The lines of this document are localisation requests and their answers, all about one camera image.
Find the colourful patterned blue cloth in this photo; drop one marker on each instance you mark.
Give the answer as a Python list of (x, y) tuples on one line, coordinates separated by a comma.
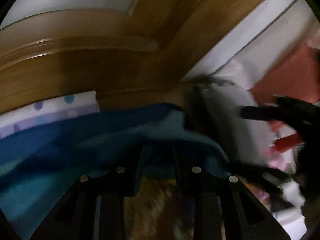
[(75, 155)]

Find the pink cloth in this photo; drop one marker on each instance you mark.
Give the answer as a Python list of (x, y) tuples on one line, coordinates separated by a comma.
[(277, 162)]

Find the light grey garment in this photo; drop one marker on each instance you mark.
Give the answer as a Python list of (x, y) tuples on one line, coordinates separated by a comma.
[(225, 110)]

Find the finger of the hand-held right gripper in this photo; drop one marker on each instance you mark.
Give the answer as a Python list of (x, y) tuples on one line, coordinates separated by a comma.
[(257, 112)]

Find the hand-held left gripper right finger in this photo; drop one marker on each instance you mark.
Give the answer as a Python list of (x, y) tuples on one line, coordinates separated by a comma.
[(178, 180)]

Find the red and cream curtain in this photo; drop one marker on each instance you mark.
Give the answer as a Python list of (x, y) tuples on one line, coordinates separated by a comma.
[(287, 75)]

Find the lilac dotted mat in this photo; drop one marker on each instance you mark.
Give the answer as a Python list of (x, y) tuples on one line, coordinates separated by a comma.
[(50, 110)]

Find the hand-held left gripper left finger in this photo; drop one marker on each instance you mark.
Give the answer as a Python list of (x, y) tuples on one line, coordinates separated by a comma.
[(138, 177)]

